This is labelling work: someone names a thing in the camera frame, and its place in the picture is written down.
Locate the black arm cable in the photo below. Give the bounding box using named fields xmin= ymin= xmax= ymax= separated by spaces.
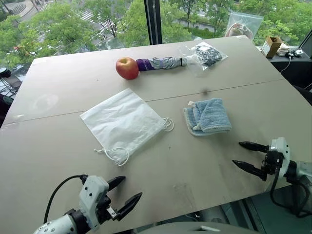
xmin=43 ymin=174 xmax=88 ymax=224
xmin=270 ymin=158 xmax=312 ymax=218

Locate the clear bag with black-white contents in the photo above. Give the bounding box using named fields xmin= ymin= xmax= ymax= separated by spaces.
xmin=178 ymin=41 xmax=229 ymax=78

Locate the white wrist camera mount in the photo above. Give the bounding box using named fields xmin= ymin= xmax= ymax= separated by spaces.
xmin=78 ymin=175 xmax=110 ymax=225
xmin=269 ymin=136 xmax=291 ymax=180

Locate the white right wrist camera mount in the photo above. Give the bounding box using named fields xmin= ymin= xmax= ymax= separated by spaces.
xmin=269 ymin=136 xmax=291 ymax=180

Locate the red apple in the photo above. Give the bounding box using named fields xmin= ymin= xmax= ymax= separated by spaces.
xmin=115 ymin=57 xmax=140 ymax=80

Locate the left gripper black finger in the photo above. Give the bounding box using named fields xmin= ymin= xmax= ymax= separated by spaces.
xmin=107 ymin=175 xmax=126 ymax=194
xmin=117 ymin=192 xmax=143 ymax=222

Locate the light blue towel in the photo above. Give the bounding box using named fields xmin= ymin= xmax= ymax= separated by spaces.
xmin=183 ymin=97 xmax=233 ymax=137

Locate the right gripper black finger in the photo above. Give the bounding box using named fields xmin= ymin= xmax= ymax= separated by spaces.
xmin=238 ymin=141 xmax=269 ymax=153
xmin=232 ymin=159 xmax=268 ymax=181

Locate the white cloth bundle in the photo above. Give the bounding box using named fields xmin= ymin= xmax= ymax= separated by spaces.
xmin=277 ymin=43 xmax=291 ymax=57

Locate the black window frame post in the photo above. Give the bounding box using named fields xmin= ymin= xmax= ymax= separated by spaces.
xmin=143 ymin=0 xmax=163 ymax=46

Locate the black side cabinet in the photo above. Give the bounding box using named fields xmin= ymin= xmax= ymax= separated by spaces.
xmin=267 ymin=53 xmax=312 ymax=91

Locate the small black device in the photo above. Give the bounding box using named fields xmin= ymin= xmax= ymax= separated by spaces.
xmin=285 ymin=49 xmax=304 ymax=59

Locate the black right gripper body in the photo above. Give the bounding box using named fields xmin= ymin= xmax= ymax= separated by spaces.
xmin=261 ymin=145 xmax=285 ymax=176

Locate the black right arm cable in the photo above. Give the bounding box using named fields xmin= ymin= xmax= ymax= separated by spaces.
xmin=270 ymin=158 xmax=312 ymax=218

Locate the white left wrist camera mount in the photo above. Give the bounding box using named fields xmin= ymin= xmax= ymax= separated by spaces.
xmin=78 ymin=175 xmax=110 ymax=225

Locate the folded purple grey umbrella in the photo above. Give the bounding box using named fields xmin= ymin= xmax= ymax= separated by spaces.
xmin=136 ymin=57 xmax=188 ymax=72

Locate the thin white cable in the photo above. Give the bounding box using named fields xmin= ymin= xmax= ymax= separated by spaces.
xmin=279 ymin=56 xmax=293 ymax=74

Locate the white drawstring bag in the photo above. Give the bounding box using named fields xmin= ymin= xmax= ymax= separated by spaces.
xmin=79 ymin=88 xmax=175 ymax=167

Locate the small open cardboard box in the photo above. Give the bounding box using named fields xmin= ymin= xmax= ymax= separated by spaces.
xmin=261 ymin=35 xmax=284 ymax=59

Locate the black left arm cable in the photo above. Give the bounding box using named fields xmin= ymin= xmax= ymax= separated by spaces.
xmin=43 ymin=174 xmax=88 ymax=224

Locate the clear zip bag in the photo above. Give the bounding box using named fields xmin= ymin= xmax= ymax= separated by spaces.
xmin=224 ymin=11 xmax=265 ymax=41

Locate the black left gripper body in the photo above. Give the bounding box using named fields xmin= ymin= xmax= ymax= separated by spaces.
xmin=97 ymin=194 xmax=120 ymax=224

